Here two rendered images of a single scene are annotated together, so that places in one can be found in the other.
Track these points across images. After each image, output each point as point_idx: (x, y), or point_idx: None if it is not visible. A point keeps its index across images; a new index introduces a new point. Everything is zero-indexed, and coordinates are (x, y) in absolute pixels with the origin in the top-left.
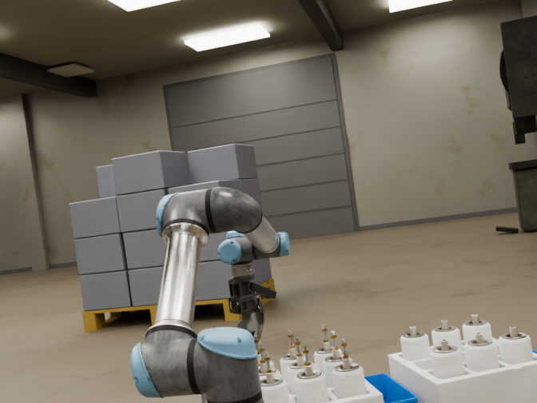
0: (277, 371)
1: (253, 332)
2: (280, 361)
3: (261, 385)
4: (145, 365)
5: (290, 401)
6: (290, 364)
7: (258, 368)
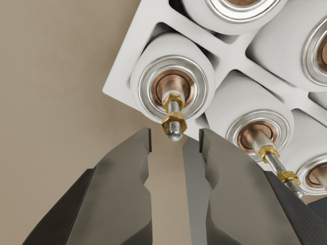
0: (288, 116)
1: (151, 136)
2: (217, 30)
3: (317, 195)
4: None
5: (316, 117)
6: (304, 64)
7: (201, 113)
